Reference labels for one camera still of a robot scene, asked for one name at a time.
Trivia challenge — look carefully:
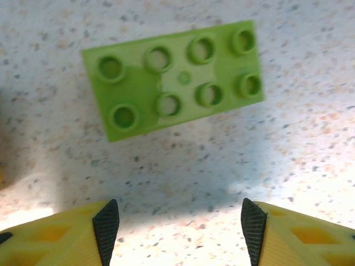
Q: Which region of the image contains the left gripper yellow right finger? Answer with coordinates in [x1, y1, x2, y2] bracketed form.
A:
[240, 197, 355, 266]

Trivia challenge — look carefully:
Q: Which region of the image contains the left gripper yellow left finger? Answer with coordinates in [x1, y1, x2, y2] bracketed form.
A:
[0, 198, 120, 266]

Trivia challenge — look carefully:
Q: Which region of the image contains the long green lego brick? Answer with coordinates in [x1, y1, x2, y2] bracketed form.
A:
[81, 19, 266, 144]

